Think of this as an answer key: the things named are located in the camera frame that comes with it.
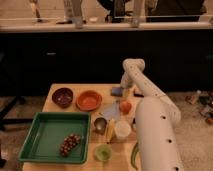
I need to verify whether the blue sponge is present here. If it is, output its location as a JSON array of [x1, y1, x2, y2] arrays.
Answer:
[[111, 87, 123, 97]]

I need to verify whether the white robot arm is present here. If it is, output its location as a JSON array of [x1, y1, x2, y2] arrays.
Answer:
[[120, 59, 184, 171]]

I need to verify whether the white paper cup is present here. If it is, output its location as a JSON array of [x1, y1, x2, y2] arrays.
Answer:
[[114, 121, 131, 140]]

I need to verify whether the small metal cup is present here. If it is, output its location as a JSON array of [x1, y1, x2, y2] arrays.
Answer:
[[94, 117, 107, 134]]

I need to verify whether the green plastic cup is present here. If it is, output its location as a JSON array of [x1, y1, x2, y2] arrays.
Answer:
[[94, 144, 112, 162]]

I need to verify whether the black whiteboard eraser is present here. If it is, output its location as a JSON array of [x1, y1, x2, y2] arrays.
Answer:
[[133, 88, 144, 97]]

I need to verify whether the orange fruit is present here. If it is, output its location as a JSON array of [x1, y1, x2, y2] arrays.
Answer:
[[119, 101, 132, 114]]

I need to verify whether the clear plastic bag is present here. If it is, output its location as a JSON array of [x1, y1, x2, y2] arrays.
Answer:
[[100, 101, 120, 121]]

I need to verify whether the yellow banana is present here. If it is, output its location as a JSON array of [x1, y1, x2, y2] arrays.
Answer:
[[106, 119, 115, 143]]

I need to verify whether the orange bowl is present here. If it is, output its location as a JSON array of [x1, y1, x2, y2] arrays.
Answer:
[[76, 90, 102, 111]]

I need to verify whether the dark brown bowl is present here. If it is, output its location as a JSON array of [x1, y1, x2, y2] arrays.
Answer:
[[52, 88, 73, 108]]

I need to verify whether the green chili pepper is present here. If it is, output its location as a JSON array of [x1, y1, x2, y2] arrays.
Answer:
[[131, 142, 139, 170]]

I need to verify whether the red grape bunch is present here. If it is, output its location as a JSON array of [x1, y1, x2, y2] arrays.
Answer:
[[60, 134, 81, 157]]

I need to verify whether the green plastic tray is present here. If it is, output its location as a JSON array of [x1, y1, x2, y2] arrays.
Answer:
[[19, 112, 91, 164]]

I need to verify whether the black office chair base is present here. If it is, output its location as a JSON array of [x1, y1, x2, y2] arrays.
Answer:
[[0, 95, 34, 132]]

